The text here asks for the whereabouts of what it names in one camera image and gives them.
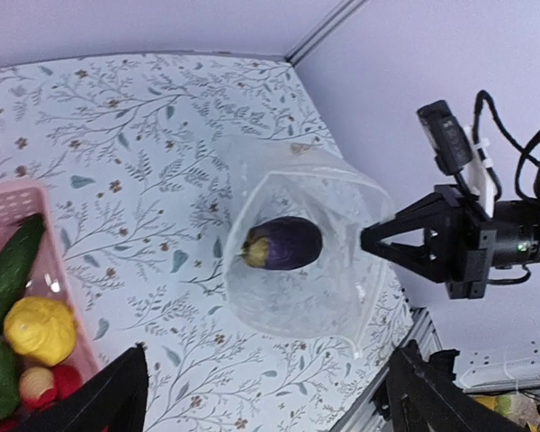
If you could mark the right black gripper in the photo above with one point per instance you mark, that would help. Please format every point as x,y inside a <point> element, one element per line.
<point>467,249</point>

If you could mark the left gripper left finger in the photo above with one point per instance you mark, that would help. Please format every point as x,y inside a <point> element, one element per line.
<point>115,399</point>

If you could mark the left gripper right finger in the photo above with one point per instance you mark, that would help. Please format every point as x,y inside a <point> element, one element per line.
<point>422,399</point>

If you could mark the yellow toy pear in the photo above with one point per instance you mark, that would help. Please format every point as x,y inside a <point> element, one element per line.
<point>42,329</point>

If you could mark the clear dotted zip bag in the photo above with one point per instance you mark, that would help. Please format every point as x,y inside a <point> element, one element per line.
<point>335,295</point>

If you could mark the purple toy eggplant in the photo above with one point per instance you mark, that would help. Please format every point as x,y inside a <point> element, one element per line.
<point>282,244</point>

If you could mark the green toy cucumber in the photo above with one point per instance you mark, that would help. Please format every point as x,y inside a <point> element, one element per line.
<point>17,258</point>

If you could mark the pink plastic basket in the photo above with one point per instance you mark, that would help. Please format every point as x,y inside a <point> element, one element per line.
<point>18,200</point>

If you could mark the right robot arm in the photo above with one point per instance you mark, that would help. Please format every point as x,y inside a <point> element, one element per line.
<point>448,238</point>

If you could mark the red lychee toy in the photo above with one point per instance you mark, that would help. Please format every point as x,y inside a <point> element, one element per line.
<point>67,380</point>

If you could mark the white power strip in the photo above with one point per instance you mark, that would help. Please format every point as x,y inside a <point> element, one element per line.
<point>499,368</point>

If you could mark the floral table mat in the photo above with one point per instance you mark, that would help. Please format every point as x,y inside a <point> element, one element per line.
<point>125,145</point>

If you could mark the aluminium front rail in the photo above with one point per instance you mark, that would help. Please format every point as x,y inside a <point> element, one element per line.
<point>363,414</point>

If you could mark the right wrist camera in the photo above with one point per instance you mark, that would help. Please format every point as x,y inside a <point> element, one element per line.
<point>446,136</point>

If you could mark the right aluminium post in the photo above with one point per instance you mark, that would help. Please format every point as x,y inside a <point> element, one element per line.
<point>334,19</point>

